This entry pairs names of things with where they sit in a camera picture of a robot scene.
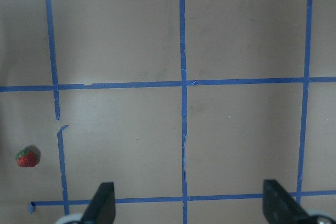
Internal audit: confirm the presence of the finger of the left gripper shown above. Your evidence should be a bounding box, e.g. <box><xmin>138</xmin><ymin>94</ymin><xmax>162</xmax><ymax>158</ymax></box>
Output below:
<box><xmin>262</xmin><ymin>179</ymin><xmax>315</xmax><ymax>224</ymax></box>
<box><xmin>80</xmin><ymin>182</ymin><xmax>116</xmax><ymax>224</ymax></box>

